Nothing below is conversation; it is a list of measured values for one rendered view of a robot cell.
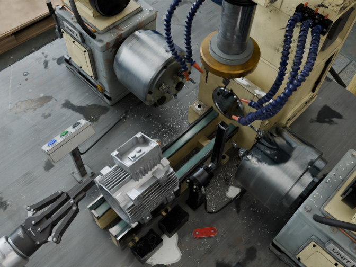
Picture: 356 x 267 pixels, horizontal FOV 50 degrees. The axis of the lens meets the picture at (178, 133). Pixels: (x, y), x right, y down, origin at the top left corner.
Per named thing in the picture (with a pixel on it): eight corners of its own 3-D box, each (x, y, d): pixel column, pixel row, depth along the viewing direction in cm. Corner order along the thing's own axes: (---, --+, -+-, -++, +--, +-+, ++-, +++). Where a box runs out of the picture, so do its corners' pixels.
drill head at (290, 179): (254, 133, 147) (268, 93, 126) (345, 205, 132) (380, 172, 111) (210, 174, 137) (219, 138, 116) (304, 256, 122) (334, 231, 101)
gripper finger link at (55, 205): (39, 230, 97) (36, 226, 97) (73, 198, 100) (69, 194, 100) (33, 226, 93) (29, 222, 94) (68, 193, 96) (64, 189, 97)
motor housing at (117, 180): (151, 172, 140) (135, 134, 128) (185, 196, 127) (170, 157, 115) (108, 207, 132) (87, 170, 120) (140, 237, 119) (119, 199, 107)
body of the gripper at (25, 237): (21, 256, 88) (52, 228, 91) (1, 231, 91) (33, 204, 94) (34, 261, 95) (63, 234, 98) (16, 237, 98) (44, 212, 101)
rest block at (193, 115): (196, 113, 165) (198, 96, 155) (208, 123, 163) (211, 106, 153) (186, 121, 163) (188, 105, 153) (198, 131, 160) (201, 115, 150)
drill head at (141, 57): (139, 44, 171) (135, -2, 150) (197, 90, 157) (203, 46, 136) (95, 73, 161) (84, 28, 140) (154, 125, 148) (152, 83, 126)
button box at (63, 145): (88, 130, 135) (80, 117, 133) (96, 133, 129) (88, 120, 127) (47, 159, 128) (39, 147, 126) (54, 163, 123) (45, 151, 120)
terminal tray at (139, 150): (145, 147, 127) (139, 131, 123) (165, 160, 120) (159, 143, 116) (117, 168, 123) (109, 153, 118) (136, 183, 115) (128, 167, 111)
